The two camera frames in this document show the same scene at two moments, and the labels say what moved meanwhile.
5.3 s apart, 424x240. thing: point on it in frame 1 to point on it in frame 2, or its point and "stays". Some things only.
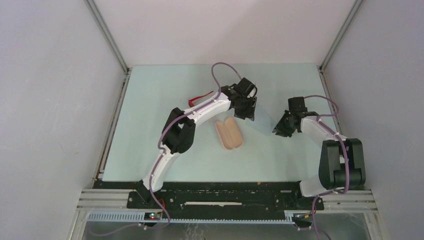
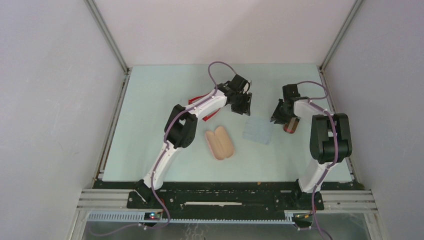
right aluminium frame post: [321, 67] stays
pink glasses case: [229, 133] to [220, 143]
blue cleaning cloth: [262, 122] to [260, 131]
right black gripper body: [284, 126] to [280, 114]
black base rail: [234, 197] stays
